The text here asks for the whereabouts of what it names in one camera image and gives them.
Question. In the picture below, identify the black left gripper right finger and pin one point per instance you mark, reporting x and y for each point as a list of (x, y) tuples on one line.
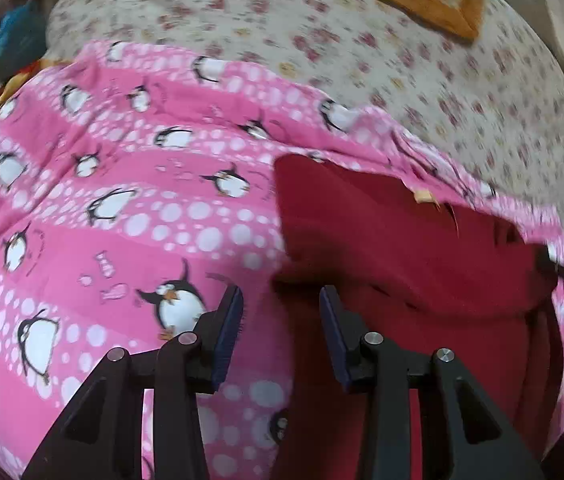
[(425, 416)]

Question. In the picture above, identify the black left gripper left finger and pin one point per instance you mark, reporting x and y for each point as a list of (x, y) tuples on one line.
[(98, 434)]

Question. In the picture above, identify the dark red sweater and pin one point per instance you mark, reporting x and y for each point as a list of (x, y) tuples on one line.
[(423, 275)]

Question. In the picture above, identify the floral beige quilt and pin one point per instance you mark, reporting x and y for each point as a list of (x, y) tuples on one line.
[(496, 105)]

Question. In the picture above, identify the pink penguin blanket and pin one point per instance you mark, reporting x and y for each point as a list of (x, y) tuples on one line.
[(139, 180)]

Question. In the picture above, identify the blue plastic bag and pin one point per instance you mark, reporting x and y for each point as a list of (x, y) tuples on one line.
[(22, 38)]

